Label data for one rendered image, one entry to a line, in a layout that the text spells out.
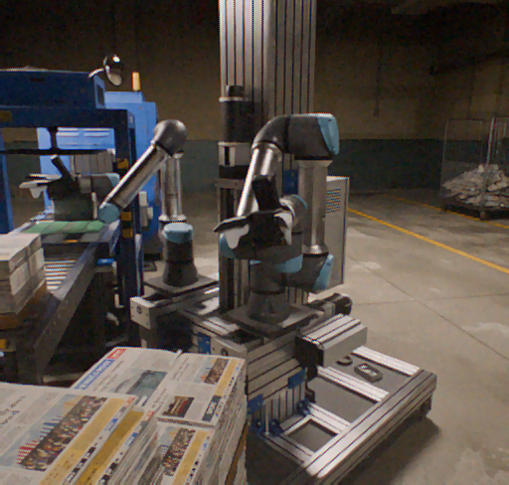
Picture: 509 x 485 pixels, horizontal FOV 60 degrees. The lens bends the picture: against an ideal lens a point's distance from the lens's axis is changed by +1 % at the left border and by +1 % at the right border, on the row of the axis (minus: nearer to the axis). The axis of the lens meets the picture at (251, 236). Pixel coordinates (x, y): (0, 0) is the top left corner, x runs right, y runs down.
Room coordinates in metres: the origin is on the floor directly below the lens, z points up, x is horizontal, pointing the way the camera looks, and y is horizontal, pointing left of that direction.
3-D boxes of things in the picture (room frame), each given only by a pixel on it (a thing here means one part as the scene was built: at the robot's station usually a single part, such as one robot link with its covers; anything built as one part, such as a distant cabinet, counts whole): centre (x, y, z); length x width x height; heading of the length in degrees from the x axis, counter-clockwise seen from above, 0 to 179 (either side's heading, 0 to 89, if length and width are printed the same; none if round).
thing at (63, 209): (3.36, 1.33, 0.93); 0.38 x 0.30 x 0.26; 11
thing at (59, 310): (1.85, 0.78, 0.74); 1.34 x 0.05 x 0.12; 11
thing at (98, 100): (2.80, 1.22, 1.65); 0.60 x 0.45 x 0.20; 101
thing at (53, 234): (2.80, 1.22, 0.75); 0.70 x 0.65 x 0.10; 11
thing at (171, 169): (1.87, 0.34, 1.19); 0.15 x 0.12 x 0.55; 19
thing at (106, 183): (1.78, 0.59, 1.21); 0.11 x 0.08 x 0.09; 109
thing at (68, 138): (5.48, 1.68, 1.04); 1.51 x 1.30 x 2.07; 11
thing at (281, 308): (1.39, -0.06, 0.87); 0.15 x 0.15 x 0.10
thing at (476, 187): (7.91, -4.08, 0.85); 1.21 x 0.83 x 1.71; 11
